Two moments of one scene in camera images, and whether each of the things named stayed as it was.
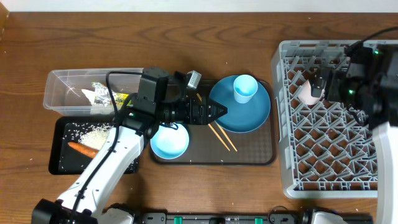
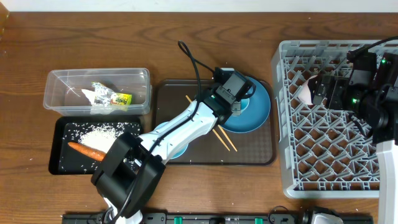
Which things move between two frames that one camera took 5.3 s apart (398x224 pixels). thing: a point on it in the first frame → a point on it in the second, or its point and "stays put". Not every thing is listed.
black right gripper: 335,79 → 337,85
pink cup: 305,94 stays put
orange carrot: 83,149 stays put
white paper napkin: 90,94 stays put
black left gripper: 201,117 → 244,96
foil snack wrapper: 102,96 stays put
